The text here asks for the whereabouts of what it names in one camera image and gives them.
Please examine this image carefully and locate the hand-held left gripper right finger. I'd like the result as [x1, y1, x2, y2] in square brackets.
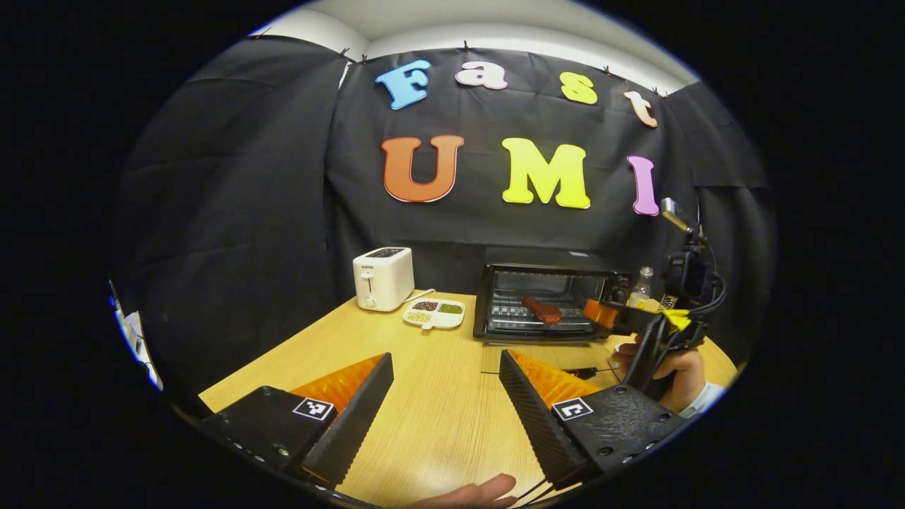
[499, 349, 690, 491]

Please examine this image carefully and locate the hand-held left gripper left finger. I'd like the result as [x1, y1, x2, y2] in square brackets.
[202, 352, 395, 490]

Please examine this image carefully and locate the red meat piece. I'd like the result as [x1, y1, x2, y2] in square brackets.
[522, 296, 563, 326]

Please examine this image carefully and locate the black electric oven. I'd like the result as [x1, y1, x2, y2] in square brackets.
[473, 247, 635, 345]

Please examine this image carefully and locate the small clear glass bottle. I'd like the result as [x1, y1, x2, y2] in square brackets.
[628, 267, 655, 308]

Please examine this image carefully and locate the white divided snack plate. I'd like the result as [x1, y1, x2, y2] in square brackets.
[402, 298, 467, 331]

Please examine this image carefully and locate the white toaster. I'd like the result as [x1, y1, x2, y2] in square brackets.
[352, 247, 416, 312]

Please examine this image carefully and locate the black backdrop cloth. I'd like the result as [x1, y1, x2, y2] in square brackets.
[113, 35, 775, 397]

